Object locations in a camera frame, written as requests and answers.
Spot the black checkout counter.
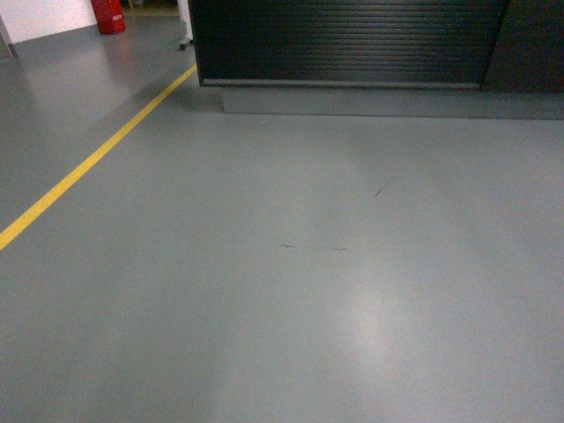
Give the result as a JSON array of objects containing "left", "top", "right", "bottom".
[{"left": 189, "top": 0, "right": 563, "bottom": 93}]

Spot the white wheeled stand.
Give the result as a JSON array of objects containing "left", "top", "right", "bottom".
[{"left": 177, "top": 0, "right": 193, "bottom": 50}]

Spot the red fire extinguisher box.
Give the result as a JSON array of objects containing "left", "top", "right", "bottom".
[{"left": 91, "top": 0, "right": 126, "bottom": 35}]

